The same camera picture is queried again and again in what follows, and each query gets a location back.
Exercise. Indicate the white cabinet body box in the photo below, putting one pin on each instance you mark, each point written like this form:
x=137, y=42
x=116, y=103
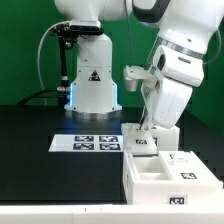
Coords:
x=145, y=182

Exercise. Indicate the white cabinet door panel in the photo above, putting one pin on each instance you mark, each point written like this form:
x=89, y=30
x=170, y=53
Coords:
x=137, y=140

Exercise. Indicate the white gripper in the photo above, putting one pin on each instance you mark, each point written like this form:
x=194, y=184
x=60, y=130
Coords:
x=164, y=99

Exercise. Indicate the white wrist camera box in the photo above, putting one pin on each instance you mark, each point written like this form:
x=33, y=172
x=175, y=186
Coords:
x=178, y=66

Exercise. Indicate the white marker sheet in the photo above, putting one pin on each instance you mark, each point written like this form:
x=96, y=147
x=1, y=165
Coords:
x=86, y=143

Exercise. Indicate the white cabinet top block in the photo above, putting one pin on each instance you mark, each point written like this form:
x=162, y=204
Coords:
x=166, y=139

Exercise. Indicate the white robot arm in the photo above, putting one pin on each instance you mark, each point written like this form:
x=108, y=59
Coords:
x=185, y=26

